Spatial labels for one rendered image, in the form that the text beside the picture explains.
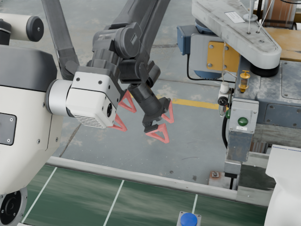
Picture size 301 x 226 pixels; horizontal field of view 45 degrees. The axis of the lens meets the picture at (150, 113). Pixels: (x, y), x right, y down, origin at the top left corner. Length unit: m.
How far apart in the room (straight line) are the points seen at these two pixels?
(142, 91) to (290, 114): 0.44
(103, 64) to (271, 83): 0.53
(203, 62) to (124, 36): 0.63
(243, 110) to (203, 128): 1.92
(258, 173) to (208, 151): 0.97
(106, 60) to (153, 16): 0.28
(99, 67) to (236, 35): 0.52
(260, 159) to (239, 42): 0.73
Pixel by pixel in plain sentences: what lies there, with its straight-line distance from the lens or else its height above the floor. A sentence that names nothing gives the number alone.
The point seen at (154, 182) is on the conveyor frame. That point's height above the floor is 0.38.
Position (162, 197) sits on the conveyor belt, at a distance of 2.03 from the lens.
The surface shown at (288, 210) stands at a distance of 1.61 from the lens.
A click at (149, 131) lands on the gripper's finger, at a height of 1.26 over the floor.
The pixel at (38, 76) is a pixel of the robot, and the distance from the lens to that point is 0.91.
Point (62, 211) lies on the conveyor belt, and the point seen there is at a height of 0.38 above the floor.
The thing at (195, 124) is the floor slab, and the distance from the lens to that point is 3.01.
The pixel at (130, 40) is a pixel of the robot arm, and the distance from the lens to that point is 0.97.
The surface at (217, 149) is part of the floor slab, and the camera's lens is 2.82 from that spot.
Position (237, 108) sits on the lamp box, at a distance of 1.07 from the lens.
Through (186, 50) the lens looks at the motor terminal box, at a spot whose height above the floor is 1.24.
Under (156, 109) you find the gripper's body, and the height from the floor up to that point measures 1.30.
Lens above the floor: 1.99
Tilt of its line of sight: 40 degrees down
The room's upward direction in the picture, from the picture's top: 3 degrees counter-clockwise
